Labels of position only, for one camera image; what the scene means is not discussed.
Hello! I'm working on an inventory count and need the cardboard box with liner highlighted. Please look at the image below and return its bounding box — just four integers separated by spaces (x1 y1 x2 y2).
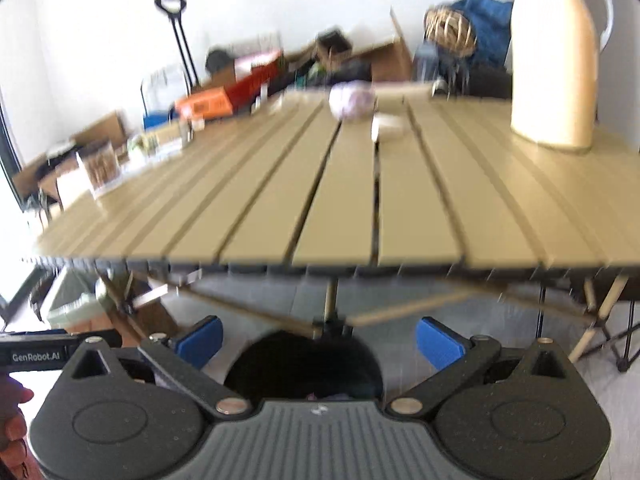
40 268 179 347

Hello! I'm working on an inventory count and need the person left hand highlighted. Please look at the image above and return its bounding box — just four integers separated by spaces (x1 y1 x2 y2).
1 375 34 479

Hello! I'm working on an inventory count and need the clear jar with snacks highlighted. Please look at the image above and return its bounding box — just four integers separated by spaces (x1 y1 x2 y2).
76 140 122 197

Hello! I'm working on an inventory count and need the black folding camp chair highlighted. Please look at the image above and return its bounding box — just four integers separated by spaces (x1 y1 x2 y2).
580 288 639 374

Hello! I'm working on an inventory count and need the black round trash bin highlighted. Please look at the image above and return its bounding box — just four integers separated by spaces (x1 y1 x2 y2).
224 330 384 405

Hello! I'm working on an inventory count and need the blue jacket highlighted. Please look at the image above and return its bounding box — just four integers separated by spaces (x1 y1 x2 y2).
449 0 513 67

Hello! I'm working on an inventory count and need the orange cardboard box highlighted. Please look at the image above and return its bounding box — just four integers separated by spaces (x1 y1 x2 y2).
175 87 234 120

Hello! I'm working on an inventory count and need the cream thermos jug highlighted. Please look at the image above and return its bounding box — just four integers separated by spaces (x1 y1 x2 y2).
511 0 615 152

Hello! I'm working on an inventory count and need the white fluffy towel roll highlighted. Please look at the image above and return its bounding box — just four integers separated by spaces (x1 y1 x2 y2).
329 81 376 120

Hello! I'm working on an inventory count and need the tan folding camping table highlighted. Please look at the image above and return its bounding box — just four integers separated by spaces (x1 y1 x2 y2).
37 81 640 366

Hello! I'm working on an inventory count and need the wicker rattan ball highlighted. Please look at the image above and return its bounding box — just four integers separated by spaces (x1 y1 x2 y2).
424 6 477 58

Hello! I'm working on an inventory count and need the small white box on table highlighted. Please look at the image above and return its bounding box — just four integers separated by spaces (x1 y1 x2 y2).
371 113 410 143

